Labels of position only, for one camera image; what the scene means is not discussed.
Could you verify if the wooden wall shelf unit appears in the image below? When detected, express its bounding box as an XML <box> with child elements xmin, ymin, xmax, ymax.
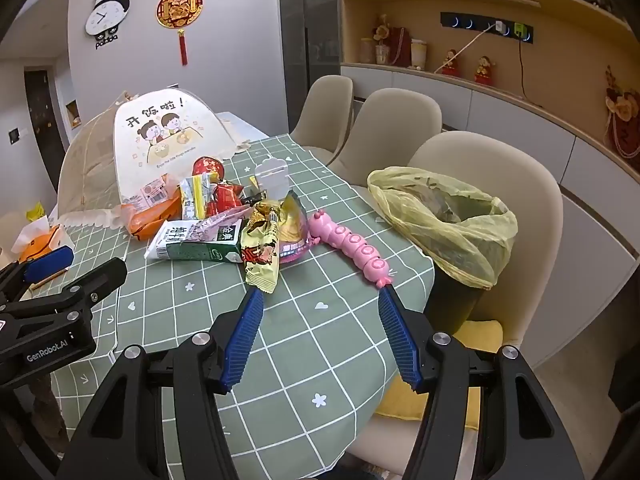
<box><xmin>339</xmin><ymin>0</ymin><xmax>640</xmax><ymax>181</ymax></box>

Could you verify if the purple snack packet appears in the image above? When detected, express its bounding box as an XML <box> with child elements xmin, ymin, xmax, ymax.
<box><xmin>192</xmin><ymin>208</ymin><xmax>244</xmax><ymax>241</ymax></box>

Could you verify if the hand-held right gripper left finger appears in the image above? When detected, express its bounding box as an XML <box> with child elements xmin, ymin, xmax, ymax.
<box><xmin>65</xmin><ymin>287</ymin><xmax>266</xmax><ymax>480</ymax></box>

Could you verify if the white green milk carton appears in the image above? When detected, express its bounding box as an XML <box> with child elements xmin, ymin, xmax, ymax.
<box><xmin>145</xmin><ymin>219</ymin><xmax>243</xmax><ymax>264</ymax></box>

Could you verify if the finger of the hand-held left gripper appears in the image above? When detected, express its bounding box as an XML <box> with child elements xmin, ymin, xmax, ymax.
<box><xmin>0</xmin><ymin>257</ymin><xmax>129</xmax><ymax>334</ymax></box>
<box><xmin>0</xmin><ymin>245</ymin><xmax>76</xmax><ymax>311</ymax></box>

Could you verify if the white sideboard cabinet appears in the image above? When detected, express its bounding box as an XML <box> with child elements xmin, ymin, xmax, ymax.
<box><xmin>340</xmin><ymin>64</ymin><xmax>640</xmax><ymax>376</ymax></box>

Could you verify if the red round packet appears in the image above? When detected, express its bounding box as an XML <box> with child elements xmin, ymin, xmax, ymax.
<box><xmin>192</xmin><ymin>156</ymin><xmax>224</xmax><ymax>181</ymax></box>

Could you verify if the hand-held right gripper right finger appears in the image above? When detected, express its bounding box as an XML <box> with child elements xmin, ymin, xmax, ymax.
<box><xmin>377</xmin><ymin>285</ymin><xmax>586</xmax><ymax>480</ymax></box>

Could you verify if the flower ornament in cup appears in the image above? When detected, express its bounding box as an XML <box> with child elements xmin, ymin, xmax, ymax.
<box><xmin>372</xmin><ymin>14</ymin><xmax>393</xmax><ymax>65</ymax></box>

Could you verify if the red knot wall ornament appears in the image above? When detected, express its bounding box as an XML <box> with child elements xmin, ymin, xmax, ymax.
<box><xmin>156</xmin><ymin>0</ymin><xmax>206</xmax><ymax>67</ymax></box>

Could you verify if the black wall socket strip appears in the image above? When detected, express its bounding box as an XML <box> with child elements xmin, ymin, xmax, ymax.
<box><xmin>440</xmin><ymin>11</ymin><xmax>535</xmax><ymax>43</ymax></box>

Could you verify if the golden red snack packet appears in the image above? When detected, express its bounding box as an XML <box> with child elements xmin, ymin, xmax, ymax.
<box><xmin>241</xmin><ymin>200</ymin><xmax>282</xmax><ymax>293</ymax></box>

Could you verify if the yellow seat cushion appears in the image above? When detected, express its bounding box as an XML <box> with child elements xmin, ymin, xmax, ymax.
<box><xmin>375</xmin><ymin>317</ymin><xmax>503</xmax><ymax>431</ymax></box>

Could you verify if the orange snack packet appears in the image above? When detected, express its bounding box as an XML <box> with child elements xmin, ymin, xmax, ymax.
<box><xmin>121</xmin><ymin>175</ymin><xmax>183</xmax><ymax>238</ymax></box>

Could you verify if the panda wall clock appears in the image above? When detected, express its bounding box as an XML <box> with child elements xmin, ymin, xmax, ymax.
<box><xmin>85</xmin><ymin>0</ymin><xmax>131</xmax><ymax>51</ymax></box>

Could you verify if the pink caterpillar toy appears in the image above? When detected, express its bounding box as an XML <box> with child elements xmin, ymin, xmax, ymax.
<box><xmin>307</xmin><ymin>210</ymin><xmax>393</xmax><ymax>288</ymax></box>

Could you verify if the pink snack packet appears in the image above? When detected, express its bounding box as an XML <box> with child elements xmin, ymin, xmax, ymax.
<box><xmin>277</xmin><ymin>190</ymin><xmax>321</xmax><ymax>264</ymax></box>

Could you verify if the large brown doll ornament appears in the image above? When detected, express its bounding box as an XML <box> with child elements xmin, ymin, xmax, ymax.
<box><xmin>603</xmin><ymin>65</ymin><xmax>640</xmax><ymax>161</ymax></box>

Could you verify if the printed mesh food cover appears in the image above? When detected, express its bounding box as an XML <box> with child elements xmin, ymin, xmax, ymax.
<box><xmin>56</xmin><ymin>89</ymin><xmax>271</xmax><ymax>228</ymax></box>

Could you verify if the black bin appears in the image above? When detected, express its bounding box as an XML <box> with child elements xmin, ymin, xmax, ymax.
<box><xmin>427</xmin><ymin>255</ymin><xmax>488</xmax><ymax>331</ymax></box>

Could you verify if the dark red gift bag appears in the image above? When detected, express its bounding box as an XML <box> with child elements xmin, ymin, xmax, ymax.
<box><xmin>390</xmin><ymin>25</ymin><xmax>412</xmax><ymax>63</ymax></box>

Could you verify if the black cable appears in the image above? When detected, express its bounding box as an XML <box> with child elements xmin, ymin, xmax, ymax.
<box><xmin>517</xmin><ymin>37</ymin><xmax>543</xmax><ymax>108</ymax></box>

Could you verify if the orange tissue box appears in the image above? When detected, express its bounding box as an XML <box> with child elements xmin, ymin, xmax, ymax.
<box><xmin>12</xmin><ymin>225</ymin><xmax>76</xmax><ymax>266</ymax></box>

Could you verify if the green checked tablecloth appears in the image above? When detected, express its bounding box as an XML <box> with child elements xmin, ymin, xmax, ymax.
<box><xmin>30</xmin><ymin>133</ymin><xmax>436</xmax><ymax>466</ymax></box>

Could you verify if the white charger cable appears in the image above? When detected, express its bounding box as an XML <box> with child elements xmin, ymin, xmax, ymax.
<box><xmin>434</xmin><ymin>30</ymin><xmax>498</xmax><ymax>73</ymax></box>

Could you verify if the red doll figurine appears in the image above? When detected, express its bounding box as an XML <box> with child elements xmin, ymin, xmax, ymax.
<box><xmin>474</xmin><ymin>56</ymin><xmax>497</xmax><ymax>86</ymax></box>
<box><xmin>441</xmin><ymin>49</ymin><xmax>463</xmax><ymax>78</ymax></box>

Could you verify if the dark door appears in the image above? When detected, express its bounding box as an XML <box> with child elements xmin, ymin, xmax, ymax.
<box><xmin>24</xmin><ymin>67</ymin><xmax>66</xmax><ymax>201</ymax></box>

